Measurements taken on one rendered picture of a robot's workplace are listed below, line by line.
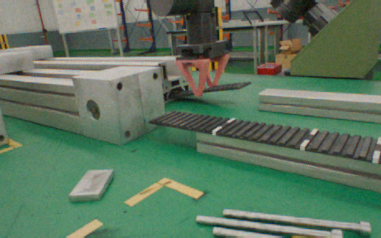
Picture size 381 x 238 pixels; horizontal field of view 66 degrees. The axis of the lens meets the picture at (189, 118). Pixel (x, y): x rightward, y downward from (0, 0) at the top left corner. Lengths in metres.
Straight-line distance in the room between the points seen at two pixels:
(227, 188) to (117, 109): 0.19
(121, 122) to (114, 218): 0.18
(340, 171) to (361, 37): 0.50
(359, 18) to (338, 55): 0.09
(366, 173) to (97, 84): 0.33
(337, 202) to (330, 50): 0.55
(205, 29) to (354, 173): 0.36
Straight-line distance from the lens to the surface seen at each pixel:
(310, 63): 0.81
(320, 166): 0.32
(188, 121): 0.38
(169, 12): 0.50
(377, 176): 0.31
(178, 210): 0.27
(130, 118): 0.43
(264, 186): 0.30
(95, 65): 0.75
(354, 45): 0.78
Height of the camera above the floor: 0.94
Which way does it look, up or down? 18 degrees down
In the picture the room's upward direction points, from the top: 5 degrees counter-clockwise
